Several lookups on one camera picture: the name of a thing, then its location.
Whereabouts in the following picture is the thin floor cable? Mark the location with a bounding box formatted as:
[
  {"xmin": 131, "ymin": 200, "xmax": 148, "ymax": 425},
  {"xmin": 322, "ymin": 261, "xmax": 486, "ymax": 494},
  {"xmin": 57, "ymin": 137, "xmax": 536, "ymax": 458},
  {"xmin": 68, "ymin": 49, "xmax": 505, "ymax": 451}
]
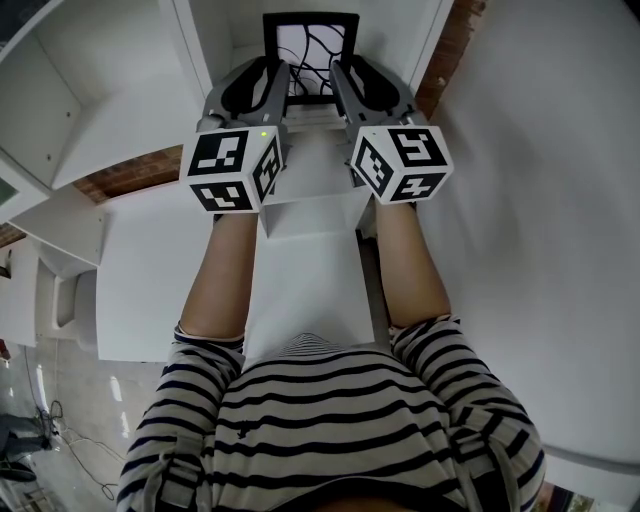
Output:
[{"xmin": 47, "ymin": 399, "xmax": 121, "ymax": 501}]

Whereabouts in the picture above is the person's left forearm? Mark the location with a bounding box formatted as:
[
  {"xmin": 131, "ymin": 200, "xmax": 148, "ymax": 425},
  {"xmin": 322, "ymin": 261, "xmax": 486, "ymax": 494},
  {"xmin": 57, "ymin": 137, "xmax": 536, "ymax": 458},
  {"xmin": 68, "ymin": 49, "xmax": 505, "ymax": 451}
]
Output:
[{"xmin": 178, "ymin": 212, "xmax": 262, "ymax": 342}]

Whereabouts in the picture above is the person's right forearm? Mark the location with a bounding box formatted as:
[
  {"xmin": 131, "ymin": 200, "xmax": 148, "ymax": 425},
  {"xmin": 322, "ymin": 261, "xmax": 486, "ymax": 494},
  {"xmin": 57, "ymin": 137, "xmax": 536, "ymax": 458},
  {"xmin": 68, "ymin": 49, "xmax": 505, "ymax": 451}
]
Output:
[{"xmin": 373, "ymin": 201, "xmax": 454, "ymax": 330}]

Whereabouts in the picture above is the dark chair base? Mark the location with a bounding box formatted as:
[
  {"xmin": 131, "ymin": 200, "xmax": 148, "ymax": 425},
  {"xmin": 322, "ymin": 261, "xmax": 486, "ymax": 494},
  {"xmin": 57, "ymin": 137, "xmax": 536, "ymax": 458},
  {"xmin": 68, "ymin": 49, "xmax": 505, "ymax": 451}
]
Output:
[{"xmin": 0, "ymin": 410, "xmax": 50, "ymax": 484}]

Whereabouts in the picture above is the person's striped shirt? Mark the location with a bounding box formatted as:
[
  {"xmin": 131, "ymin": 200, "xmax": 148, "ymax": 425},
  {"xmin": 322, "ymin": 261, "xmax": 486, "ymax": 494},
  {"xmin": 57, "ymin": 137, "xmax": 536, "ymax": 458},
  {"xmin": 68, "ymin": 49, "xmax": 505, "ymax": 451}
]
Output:
[{"xmin": 115, "ymin": 313, "xmax": 547, "ymax": 512}]

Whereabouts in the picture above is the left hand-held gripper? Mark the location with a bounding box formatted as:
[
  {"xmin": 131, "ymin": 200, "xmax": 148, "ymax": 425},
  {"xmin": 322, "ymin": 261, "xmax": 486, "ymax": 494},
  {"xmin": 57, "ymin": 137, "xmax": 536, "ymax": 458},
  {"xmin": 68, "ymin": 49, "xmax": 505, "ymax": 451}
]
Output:
[{"xmin": 186, "ymin": 55, "xmax": 293, "ymax": 217}]

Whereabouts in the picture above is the black framed picture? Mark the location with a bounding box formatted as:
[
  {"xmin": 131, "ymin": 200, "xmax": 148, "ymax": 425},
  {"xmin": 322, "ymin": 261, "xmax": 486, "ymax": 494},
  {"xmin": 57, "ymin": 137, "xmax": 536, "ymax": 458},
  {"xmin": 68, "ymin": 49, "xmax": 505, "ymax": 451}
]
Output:
[{"xmin": 262, "ymin": 12, "xmax": 362, "ymax": 108}]

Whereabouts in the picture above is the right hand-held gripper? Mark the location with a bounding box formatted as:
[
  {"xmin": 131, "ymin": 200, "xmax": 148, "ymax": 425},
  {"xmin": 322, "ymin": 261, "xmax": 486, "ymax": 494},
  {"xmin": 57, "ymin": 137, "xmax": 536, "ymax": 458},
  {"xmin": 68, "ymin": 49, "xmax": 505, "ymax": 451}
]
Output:
[{"xmin": 328, "ymin": 54, "xmax": 455, "ymax": 207}]

